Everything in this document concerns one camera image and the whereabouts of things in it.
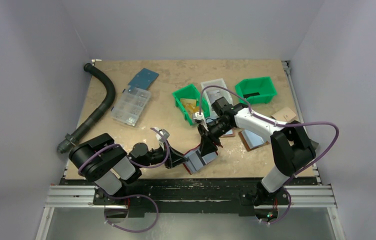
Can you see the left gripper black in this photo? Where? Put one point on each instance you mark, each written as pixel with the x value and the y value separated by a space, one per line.
pixel 174 156

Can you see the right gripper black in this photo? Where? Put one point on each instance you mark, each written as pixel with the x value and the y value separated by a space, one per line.
pixel 204 134

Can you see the red leather card holder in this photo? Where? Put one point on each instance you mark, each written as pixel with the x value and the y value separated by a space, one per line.
pixel 195 162

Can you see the green bin with yellow items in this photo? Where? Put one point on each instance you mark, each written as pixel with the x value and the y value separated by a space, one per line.
pixel 187 100

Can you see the white plastic bin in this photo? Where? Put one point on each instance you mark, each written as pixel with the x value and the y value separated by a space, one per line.
pixel 213 93

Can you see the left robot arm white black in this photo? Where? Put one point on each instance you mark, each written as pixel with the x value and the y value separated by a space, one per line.
pixel 105 163

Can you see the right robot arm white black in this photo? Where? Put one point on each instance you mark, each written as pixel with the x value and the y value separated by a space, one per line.
pixel 291 147

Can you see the brown open card holder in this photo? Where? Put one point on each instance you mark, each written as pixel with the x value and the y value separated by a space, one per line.
pixel 251 141

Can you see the clear compartment screw box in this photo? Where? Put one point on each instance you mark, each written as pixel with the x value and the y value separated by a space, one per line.
pixel 130 106

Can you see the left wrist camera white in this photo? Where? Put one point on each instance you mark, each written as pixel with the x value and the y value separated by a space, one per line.
pixel 162 135

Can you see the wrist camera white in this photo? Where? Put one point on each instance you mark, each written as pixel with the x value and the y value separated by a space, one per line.
pixel 162 135
pixel 200 119

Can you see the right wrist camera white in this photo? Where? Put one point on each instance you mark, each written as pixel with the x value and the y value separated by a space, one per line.
pixel 200 119

